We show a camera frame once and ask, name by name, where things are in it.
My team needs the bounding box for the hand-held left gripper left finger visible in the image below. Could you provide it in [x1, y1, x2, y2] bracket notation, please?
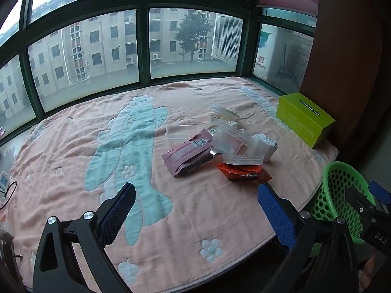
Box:
[32, 182, 136, 293]

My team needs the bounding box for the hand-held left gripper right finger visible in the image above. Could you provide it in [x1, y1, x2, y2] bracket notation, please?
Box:
[257, 183, 359, 293]

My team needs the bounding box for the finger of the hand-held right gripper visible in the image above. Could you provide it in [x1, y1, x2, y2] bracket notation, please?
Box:
[368, 181, 391, 213]
[345, 186, 378, 220]

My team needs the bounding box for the green perforated plastic basket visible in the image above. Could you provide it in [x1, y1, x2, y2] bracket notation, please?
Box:
[308, 161, 378, 257]

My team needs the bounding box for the orange snack packet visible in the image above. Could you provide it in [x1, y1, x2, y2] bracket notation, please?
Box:
[216, 162, 272, 184]

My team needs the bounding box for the white styrofoam block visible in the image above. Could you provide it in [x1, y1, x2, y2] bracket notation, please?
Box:
[251, 133, 278, 163]

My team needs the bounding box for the maroon snack packet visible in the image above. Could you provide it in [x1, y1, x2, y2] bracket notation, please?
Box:
[162, 129, 221, 178]

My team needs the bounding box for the clear plastic cup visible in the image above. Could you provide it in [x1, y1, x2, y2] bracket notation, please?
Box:
[212, 124, 265, 167]

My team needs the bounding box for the clear rectangular plastic container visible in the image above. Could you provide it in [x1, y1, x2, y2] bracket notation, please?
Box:
[165, 124, 208, 141]

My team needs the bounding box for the white round plastic lid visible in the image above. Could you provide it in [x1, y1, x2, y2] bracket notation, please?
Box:
[211, 104, 241, 119]

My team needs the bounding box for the person's right forearm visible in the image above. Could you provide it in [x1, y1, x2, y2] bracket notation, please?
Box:
[360, 255, 381, 292]

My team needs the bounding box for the pink printed blanket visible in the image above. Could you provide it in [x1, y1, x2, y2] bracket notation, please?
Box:
[6, 76, 339, 290]

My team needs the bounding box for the yellow-green cardboard box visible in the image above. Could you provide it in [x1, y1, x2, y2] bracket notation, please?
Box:
[276, 92, 336, 149]

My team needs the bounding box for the white power strip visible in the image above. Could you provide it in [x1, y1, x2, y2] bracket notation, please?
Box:
[0, 171, 10, 194]

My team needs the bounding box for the brown wooden cabinet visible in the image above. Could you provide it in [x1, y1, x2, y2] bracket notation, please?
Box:
[301, 0, 391, 171]

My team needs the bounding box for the white outdoor unit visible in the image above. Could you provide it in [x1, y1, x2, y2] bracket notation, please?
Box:
[253, 24, 314, 86]

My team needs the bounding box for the grey apartment building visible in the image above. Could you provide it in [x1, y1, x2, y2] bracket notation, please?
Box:
[0, 8, 214, 119]

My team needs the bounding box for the white louvred panel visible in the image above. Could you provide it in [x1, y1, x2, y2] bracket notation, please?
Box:
[212, 14, 243, 63]

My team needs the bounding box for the green tree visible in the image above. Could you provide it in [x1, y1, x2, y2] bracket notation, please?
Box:
[175, 10, 213, 62]

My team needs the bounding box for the black cable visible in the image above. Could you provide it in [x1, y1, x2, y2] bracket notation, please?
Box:
[0, 181, 18, 211]

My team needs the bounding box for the dark green window frame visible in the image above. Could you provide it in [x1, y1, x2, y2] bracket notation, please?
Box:
[0, 0, 318, 141]

